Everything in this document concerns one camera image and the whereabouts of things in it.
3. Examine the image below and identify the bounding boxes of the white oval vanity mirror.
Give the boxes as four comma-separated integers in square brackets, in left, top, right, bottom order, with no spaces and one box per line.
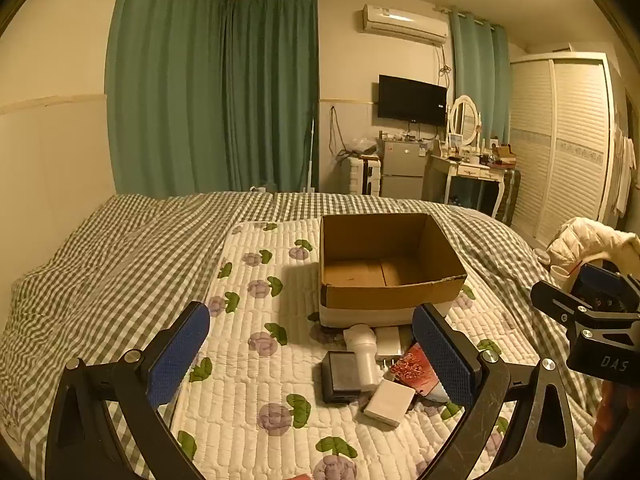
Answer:
[448,94,482,147]

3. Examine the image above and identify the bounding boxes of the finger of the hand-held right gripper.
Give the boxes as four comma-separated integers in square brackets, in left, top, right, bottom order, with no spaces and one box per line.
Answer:
[575,261,640,311]
[531,280,601,333]

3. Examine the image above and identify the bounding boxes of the white suitcase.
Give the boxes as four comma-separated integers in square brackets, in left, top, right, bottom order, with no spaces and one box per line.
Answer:
[348,156,383,196]

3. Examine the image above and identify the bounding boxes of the small black box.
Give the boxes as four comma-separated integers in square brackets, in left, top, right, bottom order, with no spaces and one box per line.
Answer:
[320,351,362,405]

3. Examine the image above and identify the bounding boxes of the dark suitcase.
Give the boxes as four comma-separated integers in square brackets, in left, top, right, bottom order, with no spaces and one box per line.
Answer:
[492,169,522,227]

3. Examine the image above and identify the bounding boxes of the quilted floral mat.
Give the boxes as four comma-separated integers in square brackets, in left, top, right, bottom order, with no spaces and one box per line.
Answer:
[167,217,596,480]

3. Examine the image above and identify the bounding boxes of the white puffer jacket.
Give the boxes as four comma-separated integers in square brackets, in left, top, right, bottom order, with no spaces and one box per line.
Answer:
[546,217,640,281]

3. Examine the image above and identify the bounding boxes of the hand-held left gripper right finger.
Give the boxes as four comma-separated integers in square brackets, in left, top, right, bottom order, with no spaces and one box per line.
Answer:
[411,302,586,480]

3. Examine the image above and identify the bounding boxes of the dark green curtain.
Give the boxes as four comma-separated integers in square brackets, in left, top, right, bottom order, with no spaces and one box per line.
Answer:
[224,0,320,194]
[106,0,230,197]

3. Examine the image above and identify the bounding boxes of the clear plastic bag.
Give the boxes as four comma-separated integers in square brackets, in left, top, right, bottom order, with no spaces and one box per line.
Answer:
[347,136,379,157]

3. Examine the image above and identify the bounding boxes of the person's right hand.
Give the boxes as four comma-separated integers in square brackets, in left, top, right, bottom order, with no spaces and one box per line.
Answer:
[592,382,626,445]

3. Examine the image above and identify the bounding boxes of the red patterned packet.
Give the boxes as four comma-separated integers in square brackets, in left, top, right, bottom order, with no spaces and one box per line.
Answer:
[389,342,449,404]

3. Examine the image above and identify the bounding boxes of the white box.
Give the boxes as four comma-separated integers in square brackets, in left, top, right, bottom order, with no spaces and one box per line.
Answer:
[363,379,417,427]

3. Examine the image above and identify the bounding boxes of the light teal curtain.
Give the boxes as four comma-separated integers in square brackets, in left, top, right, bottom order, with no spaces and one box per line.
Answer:
[448,7,512,147]

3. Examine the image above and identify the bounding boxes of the white plastic bottle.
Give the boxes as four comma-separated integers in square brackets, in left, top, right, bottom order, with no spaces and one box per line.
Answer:
[344,324,384,391]

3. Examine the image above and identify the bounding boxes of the white dressing table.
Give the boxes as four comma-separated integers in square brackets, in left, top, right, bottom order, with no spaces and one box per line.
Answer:
[422,153,508,219]

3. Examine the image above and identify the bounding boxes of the hanging white clothes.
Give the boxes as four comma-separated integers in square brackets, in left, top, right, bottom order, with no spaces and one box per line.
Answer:
[609,122,640,217]

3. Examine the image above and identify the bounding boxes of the white mop pole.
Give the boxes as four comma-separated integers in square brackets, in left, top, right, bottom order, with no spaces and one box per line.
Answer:
[304,110,319,194]

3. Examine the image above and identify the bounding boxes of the grey small fridge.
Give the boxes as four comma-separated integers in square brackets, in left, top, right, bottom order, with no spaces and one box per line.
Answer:
[378,139,429,199]

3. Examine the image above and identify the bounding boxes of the white air conditioner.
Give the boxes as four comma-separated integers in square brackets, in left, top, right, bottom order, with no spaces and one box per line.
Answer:
[361,4,448,46]

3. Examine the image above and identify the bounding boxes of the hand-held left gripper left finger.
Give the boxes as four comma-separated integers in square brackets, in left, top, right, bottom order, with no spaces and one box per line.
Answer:
[45,301,211,480]

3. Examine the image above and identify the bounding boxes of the dangling wall cables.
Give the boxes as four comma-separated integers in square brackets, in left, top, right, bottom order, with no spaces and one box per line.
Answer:
[329,105,352,162]

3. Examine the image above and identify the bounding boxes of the cardboard box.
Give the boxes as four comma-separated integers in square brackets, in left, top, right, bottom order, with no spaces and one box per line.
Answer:
[319,212,469,332]

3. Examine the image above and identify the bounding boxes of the black wall television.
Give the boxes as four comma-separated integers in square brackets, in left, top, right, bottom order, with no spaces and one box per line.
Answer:
[378,74,448,127]

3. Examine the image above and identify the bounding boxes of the white louvred wardrobe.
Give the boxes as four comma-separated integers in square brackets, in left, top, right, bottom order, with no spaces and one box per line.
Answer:
[509,51,622,250]

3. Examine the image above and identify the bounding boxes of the white power adapter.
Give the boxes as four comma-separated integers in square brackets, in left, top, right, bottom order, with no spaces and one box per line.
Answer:
[375,326,404,375]

